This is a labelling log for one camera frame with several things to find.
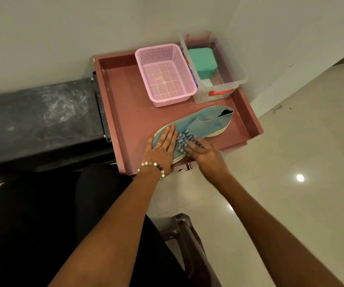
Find person's right hand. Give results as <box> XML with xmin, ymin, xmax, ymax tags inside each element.
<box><xmin>185</xmin><ymin>140</ymin><xmax>233</xmax><ymax>185</ymax></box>

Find person's left hand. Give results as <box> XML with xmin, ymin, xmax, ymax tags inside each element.
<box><xmin>142</xmin><ymin>125</ymin><xmax>179</xmax><ymax>177</ymax></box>

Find blue shoelace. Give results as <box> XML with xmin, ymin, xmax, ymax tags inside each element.
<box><xmin>176</xmin><ymin>128</ymin><xmax>204</xmax><ymax>156</ymax></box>

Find blue knit shoe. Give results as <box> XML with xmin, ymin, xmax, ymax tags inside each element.
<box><xmin>152</xmin><ymin>105</ymin><xmax>235</xmax><ymax>165</ymax></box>

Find person's right forearm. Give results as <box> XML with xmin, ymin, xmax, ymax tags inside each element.
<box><xmin>216</xmin><ymin>172</ymin><xmax>344</xmax><ymax>287</ymax></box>

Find person's left forearm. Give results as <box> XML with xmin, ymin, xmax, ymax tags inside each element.
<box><xmin>49</xmin><ymin>168</ymin><xmax>168</xmax><ymax>287</ymax></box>

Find reddish brown tray table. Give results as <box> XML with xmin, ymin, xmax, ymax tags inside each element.
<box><xmin>93</xmin><ymin>42</ymin><xmax>264</xmax><ymax>177</ymax></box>

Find pink plastic basket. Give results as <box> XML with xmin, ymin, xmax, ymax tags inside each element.
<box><xmin>135</xmin><ymin>43</ymin><xmax>198</xmax><ymax>108</ymax></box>

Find teal green box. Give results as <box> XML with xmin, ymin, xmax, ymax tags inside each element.
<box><xmin>187</xmin><ymin>48</ymin><xmax>218</xmax><ymax>80</ymax></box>

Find clear plastic storage box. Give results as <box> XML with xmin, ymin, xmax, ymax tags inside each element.
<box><xmin>179</xmin><ymin>33</ymin><xmax>248</xmax><ymax>104</ymax></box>

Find brown plastic chair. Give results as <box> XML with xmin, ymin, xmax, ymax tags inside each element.
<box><xmin>151</xmin><ymin>213</ymin><xmax>222</xmax><ymax>287</ymax></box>

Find black bench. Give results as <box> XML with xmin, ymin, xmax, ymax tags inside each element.
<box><xmin>0</xmin><ymin>78</ymin><xmax>116</xmax><ymax>189</ymax></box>

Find person's black trousers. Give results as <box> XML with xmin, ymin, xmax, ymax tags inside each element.
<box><xmin>0</xmin><ymin>163</ymin><xmax>190</xmax><ymax>287</ymax></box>

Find bead bracelet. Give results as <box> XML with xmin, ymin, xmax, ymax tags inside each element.
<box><xmin>137</xmin><ymin>161</ymin><xmax>165</xmax><ymax>181</ymax></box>

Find black metal hinge bracket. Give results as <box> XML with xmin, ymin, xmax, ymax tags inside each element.
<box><xmin>91</xmin><ymin>71</ymin><xmax>112</xmax><ymax>143</ymax></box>

